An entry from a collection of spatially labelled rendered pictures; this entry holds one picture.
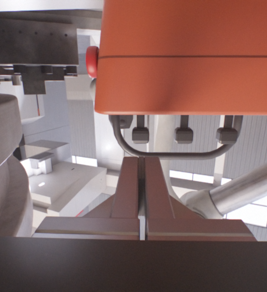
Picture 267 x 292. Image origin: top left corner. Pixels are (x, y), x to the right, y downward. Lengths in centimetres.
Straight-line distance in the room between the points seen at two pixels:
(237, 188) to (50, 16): 127
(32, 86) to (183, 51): 127
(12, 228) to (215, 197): 105
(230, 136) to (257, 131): 1358
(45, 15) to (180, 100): 128
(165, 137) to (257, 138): 1335
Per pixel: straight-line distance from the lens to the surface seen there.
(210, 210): 83
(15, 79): 241
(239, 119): 34
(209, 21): 20
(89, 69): 24
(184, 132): 26
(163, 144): 65
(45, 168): 372
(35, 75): 141
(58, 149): 414
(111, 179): 372
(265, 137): 1401
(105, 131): 365
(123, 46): 19
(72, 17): 143
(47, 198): 306
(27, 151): 459
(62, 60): 130
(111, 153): 372
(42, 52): 130
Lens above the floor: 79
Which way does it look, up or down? 16 degrees up
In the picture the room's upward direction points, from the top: 180 degrees clockwise
